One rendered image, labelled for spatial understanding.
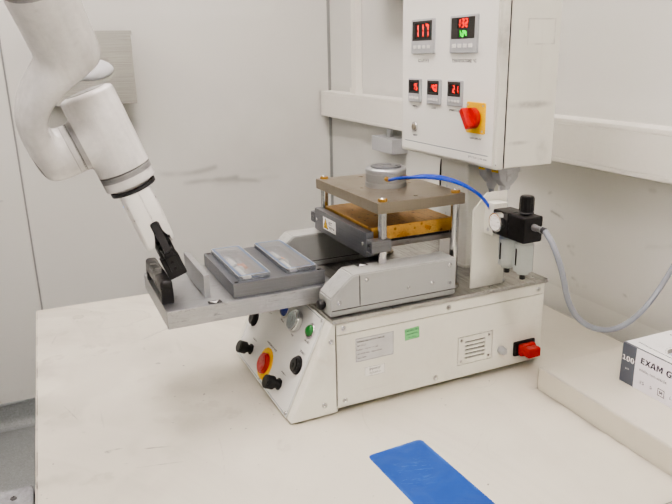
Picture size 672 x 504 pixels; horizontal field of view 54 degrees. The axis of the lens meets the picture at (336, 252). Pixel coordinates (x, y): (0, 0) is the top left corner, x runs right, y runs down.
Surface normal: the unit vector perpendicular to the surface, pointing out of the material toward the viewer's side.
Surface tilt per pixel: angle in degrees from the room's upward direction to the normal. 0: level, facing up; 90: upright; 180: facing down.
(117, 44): 90
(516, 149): 90
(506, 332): 90
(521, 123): 90
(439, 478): 0
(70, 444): 0
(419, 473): 0
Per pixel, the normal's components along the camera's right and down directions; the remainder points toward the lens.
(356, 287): 0.42, 0.25
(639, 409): -0.02, -0.96
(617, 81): -0.92, 0.13
